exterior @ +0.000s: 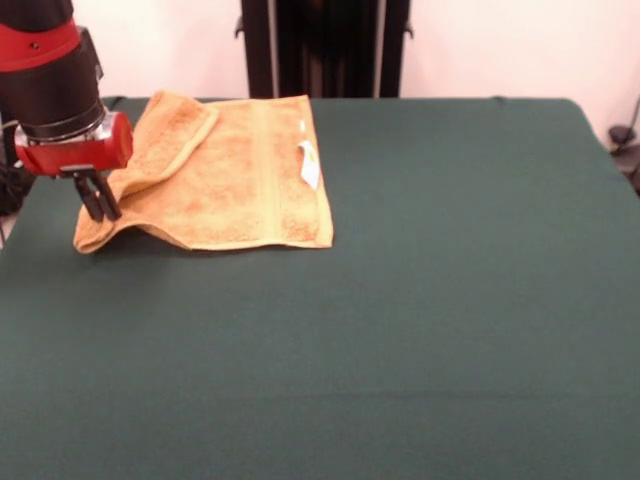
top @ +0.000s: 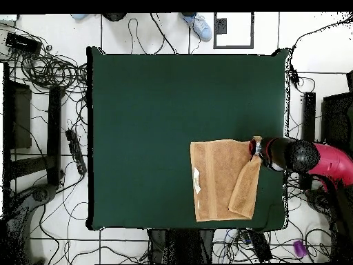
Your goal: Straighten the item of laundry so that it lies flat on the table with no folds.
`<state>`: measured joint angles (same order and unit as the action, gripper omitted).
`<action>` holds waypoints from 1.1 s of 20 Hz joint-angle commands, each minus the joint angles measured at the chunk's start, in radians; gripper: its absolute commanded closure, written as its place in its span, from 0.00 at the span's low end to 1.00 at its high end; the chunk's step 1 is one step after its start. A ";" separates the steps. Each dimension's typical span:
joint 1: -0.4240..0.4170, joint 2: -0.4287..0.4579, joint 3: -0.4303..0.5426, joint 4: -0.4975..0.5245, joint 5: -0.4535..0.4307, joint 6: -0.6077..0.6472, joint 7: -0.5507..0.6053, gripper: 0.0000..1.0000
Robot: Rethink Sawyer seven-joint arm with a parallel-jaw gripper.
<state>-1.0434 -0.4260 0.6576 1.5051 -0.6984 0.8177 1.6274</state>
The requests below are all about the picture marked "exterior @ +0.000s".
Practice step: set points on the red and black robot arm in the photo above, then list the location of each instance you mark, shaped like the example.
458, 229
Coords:
45, 75

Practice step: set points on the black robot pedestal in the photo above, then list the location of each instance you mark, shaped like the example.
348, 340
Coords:
325, 50

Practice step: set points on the black plug adapter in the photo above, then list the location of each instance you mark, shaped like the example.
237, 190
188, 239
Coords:
620, 135

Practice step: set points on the dark green tablecloth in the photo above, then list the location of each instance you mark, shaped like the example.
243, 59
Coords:
400, 325

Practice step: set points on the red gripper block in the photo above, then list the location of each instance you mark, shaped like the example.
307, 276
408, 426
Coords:
85, 152

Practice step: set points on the tan terry towel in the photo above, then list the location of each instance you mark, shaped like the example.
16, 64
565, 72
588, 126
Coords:
230, 185

